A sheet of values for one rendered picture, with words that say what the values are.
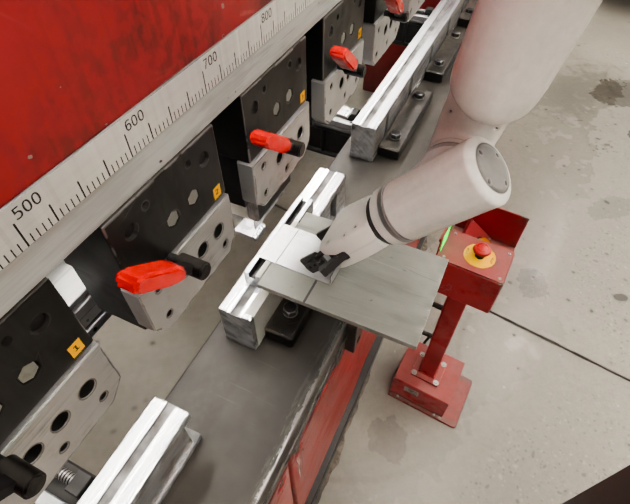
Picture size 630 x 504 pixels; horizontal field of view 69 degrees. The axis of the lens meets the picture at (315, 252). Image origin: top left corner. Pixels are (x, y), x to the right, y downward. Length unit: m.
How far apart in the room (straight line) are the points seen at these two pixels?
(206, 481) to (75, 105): 0.56
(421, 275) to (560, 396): 1.24
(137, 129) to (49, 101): 0.08
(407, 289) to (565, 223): 1.83
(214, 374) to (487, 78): 0.60
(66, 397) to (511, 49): 0.45
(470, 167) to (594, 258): 1.92
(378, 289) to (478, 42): 0.41
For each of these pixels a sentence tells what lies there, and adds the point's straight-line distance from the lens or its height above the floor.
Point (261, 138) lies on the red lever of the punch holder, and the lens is 0.48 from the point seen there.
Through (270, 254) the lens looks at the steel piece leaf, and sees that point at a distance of 0.77.
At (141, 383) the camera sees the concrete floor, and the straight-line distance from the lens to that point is 1.86.
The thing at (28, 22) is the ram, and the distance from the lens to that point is 0.32.
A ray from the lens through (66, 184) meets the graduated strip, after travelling 0.35.
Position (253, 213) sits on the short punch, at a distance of 0.68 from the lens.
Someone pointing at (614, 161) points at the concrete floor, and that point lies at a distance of 3.03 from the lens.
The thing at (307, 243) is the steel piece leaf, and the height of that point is 1.00.
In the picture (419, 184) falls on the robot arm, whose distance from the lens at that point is 0.56.
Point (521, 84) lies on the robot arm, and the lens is 0.45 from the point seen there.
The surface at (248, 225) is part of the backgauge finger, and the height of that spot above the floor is 1.01.
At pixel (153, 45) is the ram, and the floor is 1.43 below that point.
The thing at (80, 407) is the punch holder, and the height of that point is 1.21.
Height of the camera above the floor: 1.59
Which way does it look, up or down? 50 degrees down
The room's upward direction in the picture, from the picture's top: straight up
